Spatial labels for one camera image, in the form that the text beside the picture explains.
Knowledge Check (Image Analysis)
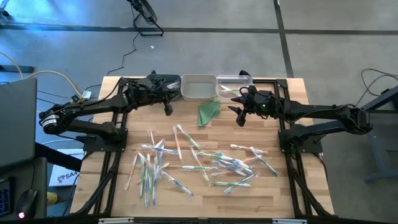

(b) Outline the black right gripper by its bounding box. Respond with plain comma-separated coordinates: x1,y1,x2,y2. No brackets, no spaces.
228,90,280,127

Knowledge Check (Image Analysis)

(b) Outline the black floor cable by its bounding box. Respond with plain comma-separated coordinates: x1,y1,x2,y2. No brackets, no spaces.
357,67,398,107
83,30,138,94

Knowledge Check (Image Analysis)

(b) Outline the green cloth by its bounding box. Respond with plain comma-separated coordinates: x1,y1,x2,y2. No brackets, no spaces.
197,100,222,128

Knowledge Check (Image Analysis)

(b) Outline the orange toothbrush in clear wrapper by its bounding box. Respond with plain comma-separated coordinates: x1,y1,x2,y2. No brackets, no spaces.
241,154,262,165
123,151,139,192
172,126,183,162
229,143,269,155
147,129,157,147
190,146,210,182

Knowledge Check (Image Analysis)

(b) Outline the dark desk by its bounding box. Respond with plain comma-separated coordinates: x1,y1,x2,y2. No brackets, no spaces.
0,157,48,220

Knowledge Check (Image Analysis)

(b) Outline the black computer mouse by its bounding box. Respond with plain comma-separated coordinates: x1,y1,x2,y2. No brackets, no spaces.
16,189,39,220

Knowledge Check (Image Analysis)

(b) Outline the green toothbrush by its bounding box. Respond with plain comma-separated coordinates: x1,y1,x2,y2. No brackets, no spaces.
180,165,219,172
175,124,203,151
137,151,147,198
147,155,154,190
218,85,243,96
197,151,234,162
210,181,252,188

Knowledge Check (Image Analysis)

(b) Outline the backlit keyboard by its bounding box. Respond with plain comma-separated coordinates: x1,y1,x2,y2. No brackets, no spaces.
0,179,14,218

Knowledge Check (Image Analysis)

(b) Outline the grey computer monitor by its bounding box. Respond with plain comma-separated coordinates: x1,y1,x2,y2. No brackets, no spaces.
0,77,39,171

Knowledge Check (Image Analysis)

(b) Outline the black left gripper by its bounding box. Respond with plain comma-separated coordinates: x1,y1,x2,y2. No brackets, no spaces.
136,77,178,116

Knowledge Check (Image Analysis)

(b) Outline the dark green plastic bin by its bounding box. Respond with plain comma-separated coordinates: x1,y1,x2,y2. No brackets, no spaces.
144,73,182,102

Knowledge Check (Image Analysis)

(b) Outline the white table bracket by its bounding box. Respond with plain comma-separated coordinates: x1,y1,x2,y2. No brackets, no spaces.
98,217,135,224
272,218,308,224

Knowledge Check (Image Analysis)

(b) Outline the beige plastic bin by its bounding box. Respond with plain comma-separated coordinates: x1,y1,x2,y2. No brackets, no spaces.
180,73,218,103

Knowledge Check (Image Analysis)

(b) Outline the yellow cable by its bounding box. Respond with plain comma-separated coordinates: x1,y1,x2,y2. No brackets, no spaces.
0,51,84,115

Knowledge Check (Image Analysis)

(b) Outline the clear plastic bin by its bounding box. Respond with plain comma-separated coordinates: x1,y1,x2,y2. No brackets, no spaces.
216,73,254,103

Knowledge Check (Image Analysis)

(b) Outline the black stand foot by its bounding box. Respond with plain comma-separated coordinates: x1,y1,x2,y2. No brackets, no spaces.
0,64,35,74

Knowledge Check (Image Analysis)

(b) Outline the yellow object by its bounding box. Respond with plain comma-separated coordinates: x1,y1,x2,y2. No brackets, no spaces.
46,191,59,207

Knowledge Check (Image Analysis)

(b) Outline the grey desk frame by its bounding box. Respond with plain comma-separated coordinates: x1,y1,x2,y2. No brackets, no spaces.
343,85,398,184

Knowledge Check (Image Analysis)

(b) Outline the white printed box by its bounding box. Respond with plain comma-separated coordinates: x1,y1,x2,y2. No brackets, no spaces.
49,164,80,188

